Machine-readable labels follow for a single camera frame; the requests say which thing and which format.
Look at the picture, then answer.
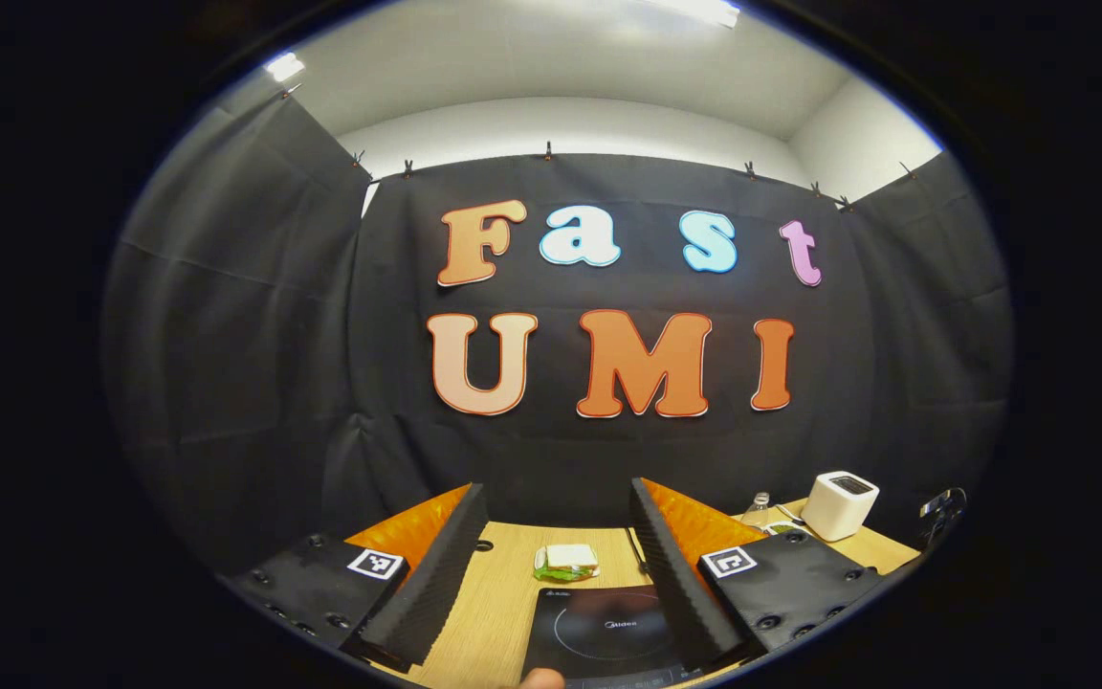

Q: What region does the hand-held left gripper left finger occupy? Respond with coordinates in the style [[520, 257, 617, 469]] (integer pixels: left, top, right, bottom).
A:
[[221, 483, 491, 676]]

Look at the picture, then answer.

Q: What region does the black induction cooktop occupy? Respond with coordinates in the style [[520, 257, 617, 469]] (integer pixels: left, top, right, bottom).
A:
[[522, 584, 705, 686]]

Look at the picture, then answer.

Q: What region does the sandwich with lettuce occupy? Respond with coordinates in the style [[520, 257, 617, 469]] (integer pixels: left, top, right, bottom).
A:
[[533, 544, 601, 583]]

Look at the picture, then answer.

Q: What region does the row of black cloth clips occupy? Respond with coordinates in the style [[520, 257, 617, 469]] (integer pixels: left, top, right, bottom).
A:
[[283, 81, 917, 213]]

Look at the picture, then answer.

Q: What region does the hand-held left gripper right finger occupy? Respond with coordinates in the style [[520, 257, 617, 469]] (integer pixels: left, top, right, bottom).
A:
[[629, 477, 915, 676]]

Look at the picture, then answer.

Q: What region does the large ceiling light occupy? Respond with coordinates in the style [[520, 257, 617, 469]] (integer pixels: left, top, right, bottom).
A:
[[647, 0, 742, 29]]

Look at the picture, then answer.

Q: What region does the black backdrop cloth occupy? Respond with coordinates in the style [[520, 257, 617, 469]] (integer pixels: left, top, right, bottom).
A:
[[101, 81, 1016, 575]]

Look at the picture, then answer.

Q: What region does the white toaster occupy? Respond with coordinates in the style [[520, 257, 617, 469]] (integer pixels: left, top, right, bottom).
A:
[[802, 471, 881, 543]]

